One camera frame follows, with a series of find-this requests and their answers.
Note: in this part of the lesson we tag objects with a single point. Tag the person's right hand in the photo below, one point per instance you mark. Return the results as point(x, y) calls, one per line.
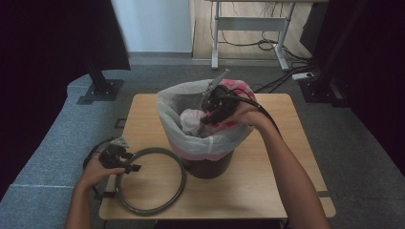
point(248, 116)

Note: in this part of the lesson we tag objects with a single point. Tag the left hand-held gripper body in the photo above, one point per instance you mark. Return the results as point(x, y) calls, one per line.
point(111, 156)

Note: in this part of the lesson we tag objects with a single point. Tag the black metal stand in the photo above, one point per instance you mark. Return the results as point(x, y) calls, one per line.
point(318, 90)
point(102, 87)

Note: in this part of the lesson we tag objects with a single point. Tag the white power strip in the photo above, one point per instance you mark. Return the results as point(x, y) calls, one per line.
point(303, 76)

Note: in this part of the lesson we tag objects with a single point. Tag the white desk frame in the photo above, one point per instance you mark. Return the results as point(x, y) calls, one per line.
point(251, 24)

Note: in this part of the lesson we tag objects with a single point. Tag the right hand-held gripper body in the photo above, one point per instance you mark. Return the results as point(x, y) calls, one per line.
point(219, 105)

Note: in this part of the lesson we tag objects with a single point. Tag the pink white plastic bag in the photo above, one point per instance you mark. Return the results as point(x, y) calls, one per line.
point(191, 146)

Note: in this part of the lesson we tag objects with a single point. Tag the black plastic bucket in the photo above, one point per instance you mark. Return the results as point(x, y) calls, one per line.
point(207, 167)

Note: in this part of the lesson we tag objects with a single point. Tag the person's left hand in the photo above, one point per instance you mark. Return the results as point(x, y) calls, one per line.
point(95, 173)

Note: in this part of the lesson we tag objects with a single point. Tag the black curtain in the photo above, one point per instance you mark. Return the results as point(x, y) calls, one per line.
point(47, 47)
point(382, 63)

